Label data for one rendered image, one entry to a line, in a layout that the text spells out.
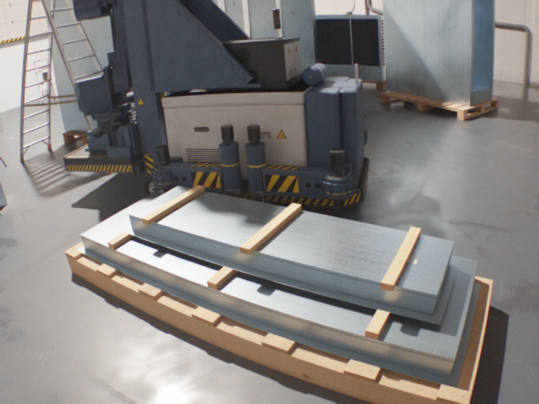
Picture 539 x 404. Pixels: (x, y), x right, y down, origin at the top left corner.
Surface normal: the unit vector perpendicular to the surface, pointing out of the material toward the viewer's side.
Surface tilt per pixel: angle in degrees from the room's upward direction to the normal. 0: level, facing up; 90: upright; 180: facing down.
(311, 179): 90
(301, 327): 90
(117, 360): 0
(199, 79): 90
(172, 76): 90
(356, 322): 0
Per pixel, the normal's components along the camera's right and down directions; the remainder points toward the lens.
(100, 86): 0.29, 0.40
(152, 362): -0.07, -0.90
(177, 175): -0.31, 0.44
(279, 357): -0.53, 0.41
